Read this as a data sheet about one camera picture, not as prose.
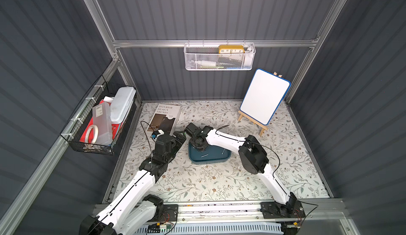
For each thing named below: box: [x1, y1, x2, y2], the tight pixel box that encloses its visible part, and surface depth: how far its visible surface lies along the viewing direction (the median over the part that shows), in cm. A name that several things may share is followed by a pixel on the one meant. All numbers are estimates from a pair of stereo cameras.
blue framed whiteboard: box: [239, 68, 292, 126], surface depth 88 cm
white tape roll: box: [85, 124, 99, 144], surface depth 65 cm
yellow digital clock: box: [218, 44, 245, 54], surface depth 90 cm
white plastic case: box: [110, 86, 137, 124], surface depth 75 cm
